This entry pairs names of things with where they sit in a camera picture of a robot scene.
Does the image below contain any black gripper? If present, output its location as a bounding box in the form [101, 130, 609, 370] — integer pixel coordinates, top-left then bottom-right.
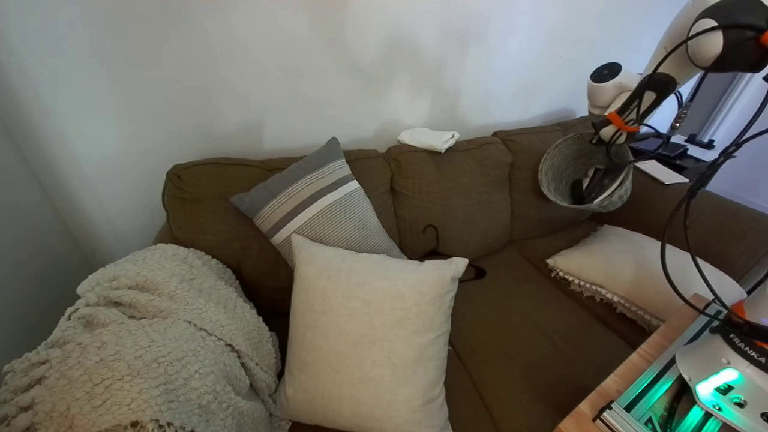
[570, 137, 632, 207]

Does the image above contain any grey woven basket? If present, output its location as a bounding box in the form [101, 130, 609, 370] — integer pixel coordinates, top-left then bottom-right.
[536, 130, 637, 215]

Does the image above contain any white sheet of paper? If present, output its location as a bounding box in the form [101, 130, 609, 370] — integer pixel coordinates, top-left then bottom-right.
[635, 156, 692, 188]

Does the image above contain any black device on side table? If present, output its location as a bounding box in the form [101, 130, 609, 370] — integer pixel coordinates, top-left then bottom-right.
[626, 132, 737, 188]

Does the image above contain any white fringed pillow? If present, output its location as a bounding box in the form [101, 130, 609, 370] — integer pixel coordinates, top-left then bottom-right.
[546, 224, 750, 332]

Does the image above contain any white folded cloth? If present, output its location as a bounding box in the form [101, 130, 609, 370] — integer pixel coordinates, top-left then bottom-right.
[396, 124, 463, 156]

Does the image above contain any brown fabric sofa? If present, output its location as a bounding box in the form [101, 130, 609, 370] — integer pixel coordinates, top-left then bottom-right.
[155, 114, 768, 432]

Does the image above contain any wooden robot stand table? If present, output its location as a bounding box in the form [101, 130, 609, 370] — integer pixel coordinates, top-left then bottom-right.
[555, 262, 768, 432]

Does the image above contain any cream square pillow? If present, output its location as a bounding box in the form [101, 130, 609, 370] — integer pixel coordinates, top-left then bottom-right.
[276, 232, 473, 432]

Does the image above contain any grey striped pillow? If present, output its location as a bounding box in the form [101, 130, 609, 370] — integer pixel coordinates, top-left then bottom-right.
[229, 134, 407, 272]

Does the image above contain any cream knit throw blanket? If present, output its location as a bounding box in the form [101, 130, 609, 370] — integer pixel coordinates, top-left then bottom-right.
[0, 243, 293, 432]

